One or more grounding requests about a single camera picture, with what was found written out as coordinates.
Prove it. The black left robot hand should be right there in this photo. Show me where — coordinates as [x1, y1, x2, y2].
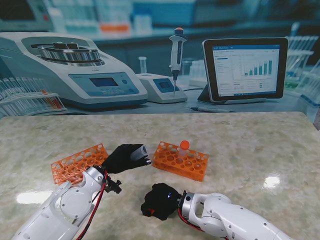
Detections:
[101, 143, 153, 175]

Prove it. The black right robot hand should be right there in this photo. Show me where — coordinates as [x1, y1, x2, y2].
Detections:
[140, 182, 183, 221]

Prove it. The clear plastic test tube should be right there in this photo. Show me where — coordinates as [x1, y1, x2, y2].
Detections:
[130, 144, 149, 161]
[177, 147, 190, 163]

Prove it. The orange test tube rack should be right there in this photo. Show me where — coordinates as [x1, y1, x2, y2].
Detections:
[151, 141, 210, 182]
[50, 143, 110, 185]

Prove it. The printed laboratory backdrop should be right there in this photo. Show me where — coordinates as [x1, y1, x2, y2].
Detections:
[0, 0, 320, 131]

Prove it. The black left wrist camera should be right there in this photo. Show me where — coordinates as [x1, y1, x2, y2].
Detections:
[104, 178, 123, 195]

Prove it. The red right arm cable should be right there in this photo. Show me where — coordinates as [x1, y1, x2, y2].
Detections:
[177, 208, 206, 233]

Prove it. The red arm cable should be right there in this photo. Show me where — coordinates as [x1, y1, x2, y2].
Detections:
[76, 171, 109, 240]
[177, 208, 206, 233]

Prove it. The red left arm cable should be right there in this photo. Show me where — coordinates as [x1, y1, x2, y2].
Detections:
[76, 171, 109, 240]

